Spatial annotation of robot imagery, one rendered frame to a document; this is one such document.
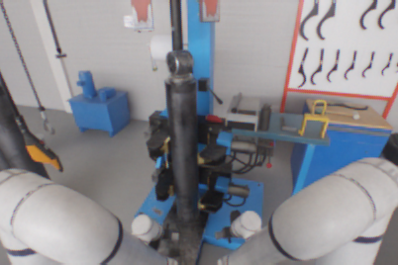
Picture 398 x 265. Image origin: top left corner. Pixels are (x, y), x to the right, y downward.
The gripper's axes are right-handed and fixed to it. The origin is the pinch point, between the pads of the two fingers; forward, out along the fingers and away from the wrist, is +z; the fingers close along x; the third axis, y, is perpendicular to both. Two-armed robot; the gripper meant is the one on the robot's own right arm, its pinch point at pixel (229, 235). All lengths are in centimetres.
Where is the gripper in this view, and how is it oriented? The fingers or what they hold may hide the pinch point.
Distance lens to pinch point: 127.7
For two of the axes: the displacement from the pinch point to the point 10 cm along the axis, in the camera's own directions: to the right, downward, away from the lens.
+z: -1.7, 6.0, 7.8
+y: 1.4, 8.0, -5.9
